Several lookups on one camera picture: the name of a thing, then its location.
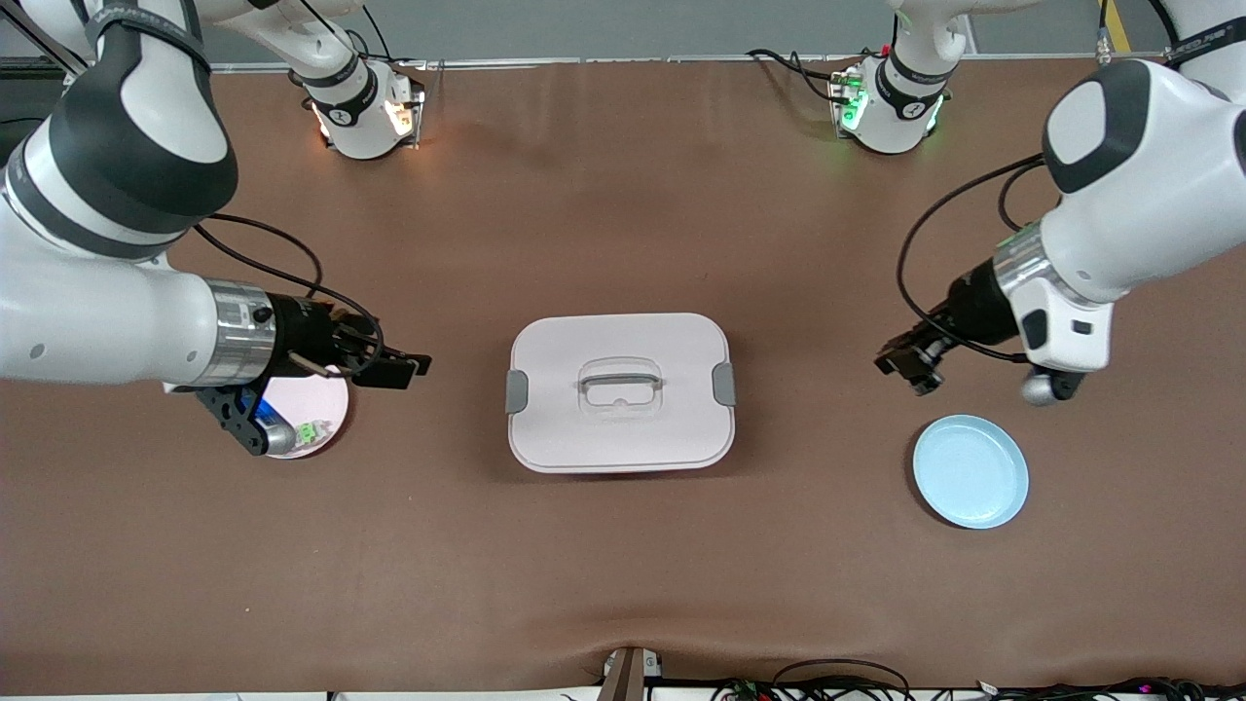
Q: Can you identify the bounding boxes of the white lidded storage box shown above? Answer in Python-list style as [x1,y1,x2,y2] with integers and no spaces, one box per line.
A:
[505,313,738,475]

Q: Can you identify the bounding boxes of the pink round plate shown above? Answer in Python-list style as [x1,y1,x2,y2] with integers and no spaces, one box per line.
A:
[263,375,351,461]

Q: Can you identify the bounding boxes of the light blue round plate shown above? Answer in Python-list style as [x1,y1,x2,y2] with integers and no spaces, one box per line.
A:
[912,415,1030,531]

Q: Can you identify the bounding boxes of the metal table edge strip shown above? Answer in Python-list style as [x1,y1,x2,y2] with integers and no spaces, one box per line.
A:
[209,55,1101,73]

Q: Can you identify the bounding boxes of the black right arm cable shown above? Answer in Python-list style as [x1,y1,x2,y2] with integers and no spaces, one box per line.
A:
[190,212,385,376]

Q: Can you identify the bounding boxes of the black left base cables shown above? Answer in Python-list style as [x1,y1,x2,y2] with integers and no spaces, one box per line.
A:
[746,47,848,103]

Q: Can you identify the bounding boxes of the black right base cable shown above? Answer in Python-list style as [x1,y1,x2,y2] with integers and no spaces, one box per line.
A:
[346,5,426,65]

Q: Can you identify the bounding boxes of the black cable bundle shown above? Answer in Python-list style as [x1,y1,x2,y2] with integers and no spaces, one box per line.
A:
[711,659,1246,701]

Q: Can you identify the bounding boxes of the metal table bracket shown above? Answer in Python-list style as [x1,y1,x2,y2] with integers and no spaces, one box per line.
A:
[598,646,665,701]

